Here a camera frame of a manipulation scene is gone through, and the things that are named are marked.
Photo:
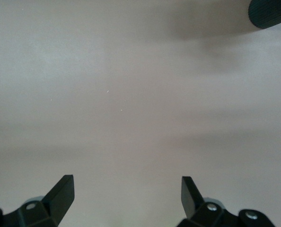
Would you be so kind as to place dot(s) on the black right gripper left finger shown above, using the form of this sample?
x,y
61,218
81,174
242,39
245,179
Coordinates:
x,y
48,210

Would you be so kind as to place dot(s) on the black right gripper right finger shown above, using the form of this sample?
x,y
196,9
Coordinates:
x,y
195,208

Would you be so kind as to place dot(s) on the black ribbed cylinder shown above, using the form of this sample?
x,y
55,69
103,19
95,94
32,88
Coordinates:
x,y
270,11

